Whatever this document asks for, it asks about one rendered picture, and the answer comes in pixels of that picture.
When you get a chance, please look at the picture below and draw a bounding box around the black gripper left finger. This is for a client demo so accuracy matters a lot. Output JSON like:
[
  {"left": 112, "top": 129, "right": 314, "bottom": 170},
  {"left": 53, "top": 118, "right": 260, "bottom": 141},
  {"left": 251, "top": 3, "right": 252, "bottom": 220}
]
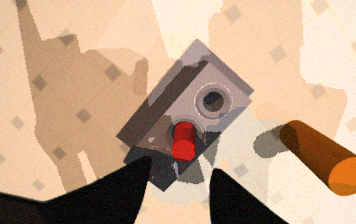
[{"left": 0, "top": 156, "right": 152, "bottom": 224}]

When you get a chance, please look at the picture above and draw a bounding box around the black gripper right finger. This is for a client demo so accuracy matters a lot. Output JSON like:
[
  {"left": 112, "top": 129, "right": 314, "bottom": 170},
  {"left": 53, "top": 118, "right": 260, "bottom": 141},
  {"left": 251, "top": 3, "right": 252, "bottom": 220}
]
[{"left": 209, "top": 168, "right": 289, "bottom": 224}]

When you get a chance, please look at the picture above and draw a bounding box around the dark red peg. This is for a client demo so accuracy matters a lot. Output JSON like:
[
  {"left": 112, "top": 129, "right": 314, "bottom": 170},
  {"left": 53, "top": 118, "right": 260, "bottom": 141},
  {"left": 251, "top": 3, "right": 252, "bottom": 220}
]
[{"left": 172, "top": 121, "right": 196, "bottom": 162}]

